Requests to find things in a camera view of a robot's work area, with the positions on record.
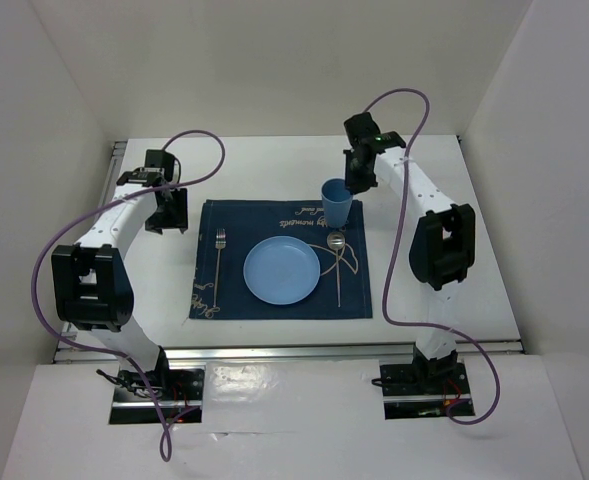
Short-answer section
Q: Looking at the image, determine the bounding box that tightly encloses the light blue cup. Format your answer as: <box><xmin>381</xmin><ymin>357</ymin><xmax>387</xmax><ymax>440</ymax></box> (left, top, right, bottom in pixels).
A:
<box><xmin>321</xmin><ymin>178</ymin><xmax>353</xmax><ymax>228</ymax></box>

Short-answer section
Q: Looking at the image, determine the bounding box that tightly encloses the silver fork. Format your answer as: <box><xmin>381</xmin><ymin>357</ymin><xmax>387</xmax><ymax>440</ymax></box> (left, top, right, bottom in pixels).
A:
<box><xmin>213</xmin><ymin>228</ymin><xmax>226</xmax><ymax>307</ymax></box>

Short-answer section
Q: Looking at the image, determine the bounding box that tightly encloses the dark blue fish placemat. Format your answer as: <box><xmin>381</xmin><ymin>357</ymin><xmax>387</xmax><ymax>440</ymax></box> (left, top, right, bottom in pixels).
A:
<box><xmin>189</xmin><ymin>200</ymin><xmax>372</xmax><ymax>320</ymax></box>

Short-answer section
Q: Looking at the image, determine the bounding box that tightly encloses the silver spoon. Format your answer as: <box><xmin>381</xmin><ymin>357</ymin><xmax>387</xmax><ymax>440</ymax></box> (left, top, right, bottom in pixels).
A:
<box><xmin>327</xmin><ymin>231</ymin><xmax>345</xmax><ymax>307</ymax></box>

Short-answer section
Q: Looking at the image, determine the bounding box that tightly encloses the light blue plate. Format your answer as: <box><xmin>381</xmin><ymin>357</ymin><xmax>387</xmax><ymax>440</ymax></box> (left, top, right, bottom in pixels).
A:
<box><xmin>243</xmin><ymin>236</ymin><xmax>321</xmax><ymax>306</ymax></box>

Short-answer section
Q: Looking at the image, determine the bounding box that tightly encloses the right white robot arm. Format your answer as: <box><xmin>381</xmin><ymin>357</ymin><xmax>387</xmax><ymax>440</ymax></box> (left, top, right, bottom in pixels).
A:
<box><xmin>344</xmin><ymin>112</ymin><xmax>476</xmax><ymax>392</ymax></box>

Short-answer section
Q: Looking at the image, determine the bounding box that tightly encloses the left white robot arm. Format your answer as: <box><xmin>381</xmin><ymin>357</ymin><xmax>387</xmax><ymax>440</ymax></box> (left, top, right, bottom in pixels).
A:
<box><xmin>51</xmin><ymin>149</ymin><xmax>188</xmax><ymax>399</ymax></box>

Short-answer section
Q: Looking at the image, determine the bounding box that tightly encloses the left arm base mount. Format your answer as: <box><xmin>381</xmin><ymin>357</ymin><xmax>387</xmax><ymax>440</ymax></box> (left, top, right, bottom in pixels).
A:
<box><xmin>96</xmin><ymin>368</ymin><xmax>205</xmax><ymax>425</ymax></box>

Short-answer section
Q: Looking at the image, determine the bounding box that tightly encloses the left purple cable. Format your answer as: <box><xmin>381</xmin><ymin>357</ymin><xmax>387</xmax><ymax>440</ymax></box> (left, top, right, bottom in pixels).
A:
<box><xmin>29</xmin><ymin>129</ymin><xmax>226</xmax><ymax>462</ymax></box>

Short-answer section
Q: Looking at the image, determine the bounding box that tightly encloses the purple cable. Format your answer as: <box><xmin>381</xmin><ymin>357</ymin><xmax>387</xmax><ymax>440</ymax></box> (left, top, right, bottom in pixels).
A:
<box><xmin>29</xmin><ymin>129</ymin><xmax>226</xmax><ymax>462</ymax></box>
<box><xmin>361</xmin><ymin>88</ymin><xmax>505</xmax><ymax>429</ymax></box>

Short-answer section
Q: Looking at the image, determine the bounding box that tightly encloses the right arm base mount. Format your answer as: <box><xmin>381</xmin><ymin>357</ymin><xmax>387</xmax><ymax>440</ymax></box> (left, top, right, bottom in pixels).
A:
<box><xmin>370</xmin><ymin>362</ymin><xmax>475</xmax><ymax>420</ymax></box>

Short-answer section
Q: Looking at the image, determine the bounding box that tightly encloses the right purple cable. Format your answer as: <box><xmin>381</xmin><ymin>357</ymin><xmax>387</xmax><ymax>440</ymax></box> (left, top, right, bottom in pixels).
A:
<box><xmin>361</xmin><ymin>88</ymin><xmax>505</xmax><ymax>429</ymax></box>

